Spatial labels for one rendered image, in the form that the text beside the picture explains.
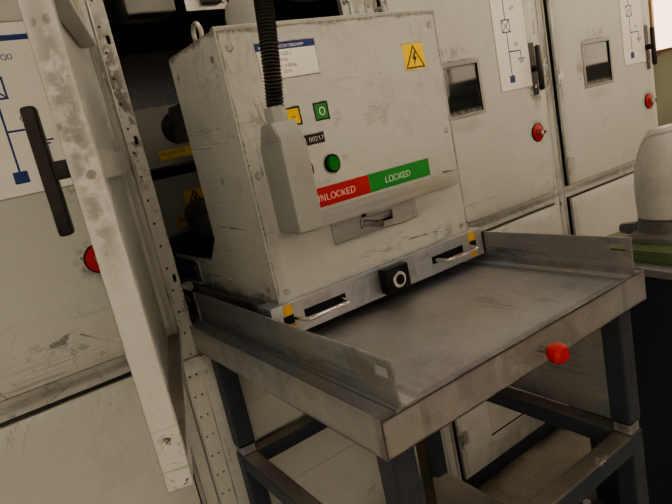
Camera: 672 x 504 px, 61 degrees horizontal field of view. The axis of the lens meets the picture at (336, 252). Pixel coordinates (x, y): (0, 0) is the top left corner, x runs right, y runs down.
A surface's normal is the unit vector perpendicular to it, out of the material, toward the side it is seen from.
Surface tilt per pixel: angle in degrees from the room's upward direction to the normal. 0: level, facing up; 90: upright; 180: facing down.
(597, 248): 90
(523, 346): 90
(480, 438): 90
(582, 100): 90
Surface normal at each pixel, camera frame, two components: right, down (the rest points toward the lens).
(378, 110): 0.56, 0.07
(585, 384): -0.80, 0.29
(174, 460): 0.29, 0.15
